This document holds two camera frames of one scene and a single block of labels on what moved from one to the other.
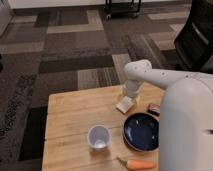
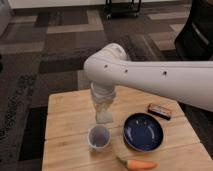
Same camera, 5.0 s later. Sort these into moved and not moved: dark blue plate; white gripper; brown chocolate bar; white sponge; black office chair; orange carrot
Moved: white gripper; white sponge
Not moved: dark blue plate; black office chair; brown chocolate bar; orange carrot
